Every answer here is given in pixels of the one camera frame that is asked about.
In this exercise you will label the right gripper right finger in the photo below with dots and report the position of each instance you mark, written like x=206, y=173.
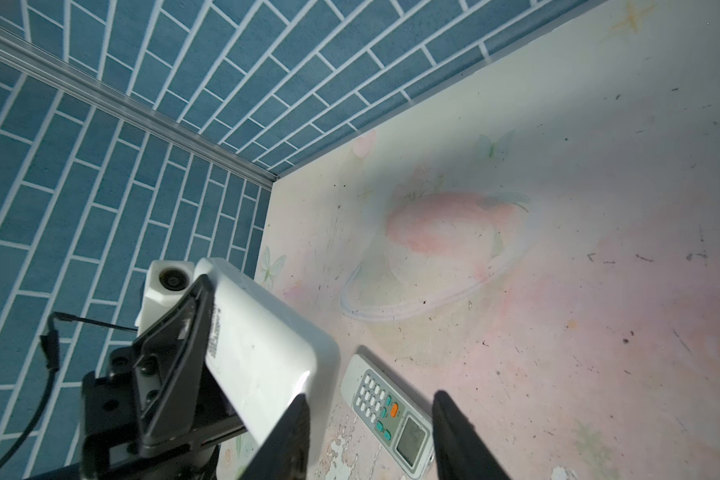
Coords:
x=459, y=452

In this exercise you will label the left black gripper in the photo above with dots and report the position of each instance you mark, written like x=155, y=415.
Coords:
x=158, y=412

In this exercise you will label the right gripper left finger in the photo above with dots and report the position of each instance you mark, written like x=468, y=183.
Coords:
x=285, y=452

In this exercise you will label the white air conditioner remote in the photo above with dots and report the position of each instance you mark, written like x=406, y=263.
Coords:
x=263, y=354

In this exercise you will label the grey buttoned remote control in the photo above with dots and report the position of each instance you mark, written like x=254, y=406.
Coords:
x=399, y=425

